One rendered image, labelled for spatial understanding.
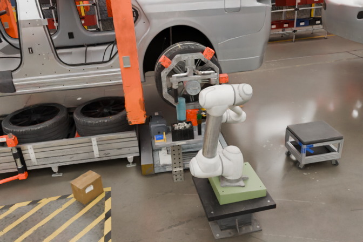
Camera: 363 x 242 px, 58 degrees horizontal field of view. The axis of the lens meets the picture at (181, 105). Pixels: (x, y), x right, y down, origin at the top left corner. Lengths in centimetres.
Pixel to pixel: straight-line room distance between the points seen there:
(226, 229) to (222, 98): 114
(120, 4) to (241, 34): 136
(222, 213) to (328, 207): 100
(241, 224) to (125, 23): 185
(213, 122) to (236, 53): 164
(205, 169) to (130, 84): 111
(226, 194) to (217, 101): 77
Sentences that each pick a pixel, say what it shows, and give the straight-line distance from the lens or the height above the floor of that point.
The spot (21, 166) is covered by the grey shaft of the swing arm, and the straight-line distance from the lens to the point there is 354.
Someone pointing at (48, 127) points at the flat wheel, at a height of 47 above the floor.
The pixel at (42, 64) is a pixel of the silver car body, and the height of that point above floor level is 104.
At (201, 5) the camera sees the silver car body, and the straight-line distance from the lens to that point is 338.
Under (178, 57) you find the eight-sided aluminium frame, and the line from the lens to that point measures 297.
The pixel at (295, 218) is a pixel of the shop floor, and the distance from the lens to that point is 286.
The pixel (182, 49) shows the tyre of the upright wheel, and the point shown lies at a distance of 304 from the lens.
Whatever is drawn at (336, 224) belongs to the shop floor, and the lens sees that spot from 289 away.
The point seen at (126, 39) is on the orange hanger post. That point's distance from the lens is 284.
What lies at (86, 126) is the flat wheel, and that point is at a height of 44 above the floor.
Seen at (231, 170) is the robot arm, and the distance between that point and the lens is 239.
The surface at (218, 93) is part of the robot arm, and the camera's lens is 192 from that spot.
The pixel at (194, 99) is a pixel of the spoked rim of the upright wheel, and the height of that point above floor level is 62.
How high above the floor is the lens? 192
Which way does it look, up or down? 24 degrees down
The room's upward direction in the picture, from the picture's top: 4 degrees counter-clockwise
